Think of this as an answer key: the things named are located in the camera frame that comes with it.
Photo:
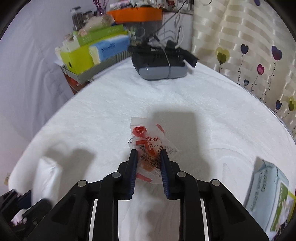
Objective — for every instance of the side shelf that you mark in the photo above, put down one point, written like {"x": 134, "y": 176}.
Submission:
{"x": 76, "y": 82}

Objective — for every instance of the blue tissue pack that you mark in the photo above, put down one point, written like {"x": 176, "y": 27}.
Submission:
{"x": 105, "y": 49}

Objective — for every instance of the pink branch decoration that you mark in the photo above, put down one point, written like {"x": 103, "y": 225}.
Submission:
{"x": 100, "y": 6}

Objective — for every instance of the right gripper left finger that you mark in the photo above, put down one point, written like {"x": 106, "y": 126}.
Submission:
{"x": 126, "y": 182}

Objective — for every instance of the grey black VR headset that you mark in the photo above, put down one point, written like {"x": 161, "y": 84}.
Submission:
{"x": 157, "y": 63}

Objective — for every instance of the wet wipes pack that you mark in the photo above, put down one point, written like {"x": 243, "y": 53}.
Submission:
{"x": 269, "y": 200}

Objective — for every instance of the orange tray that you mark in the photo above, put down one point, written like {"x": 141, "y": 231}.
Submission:
{"x": 136, "y": 15}

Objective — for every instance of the heart pattern curtain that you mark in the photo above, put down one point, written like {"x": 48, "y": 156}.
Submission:
{"x": 248, "y": 42}

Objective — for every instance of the red printed plastic bag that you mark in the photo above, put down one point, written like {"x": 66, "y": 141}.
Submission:
{"x": 148, "y": 138}

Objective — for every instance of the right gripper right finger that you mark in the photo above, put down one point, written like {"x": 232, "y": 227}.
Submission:
{"x": 171, "y": 181}

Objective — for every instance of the white towel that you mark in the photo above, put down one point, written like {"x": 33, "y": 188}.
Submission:
{"x": 47, "y": 181}

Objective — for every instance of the striped tray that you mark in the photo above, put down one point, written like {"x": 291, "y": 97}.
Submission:
{"x": 103, "y": 65}

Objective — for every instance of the lime green box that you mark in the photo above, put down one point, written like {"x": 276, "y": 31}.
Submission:
{"x": 77, "y": 61}

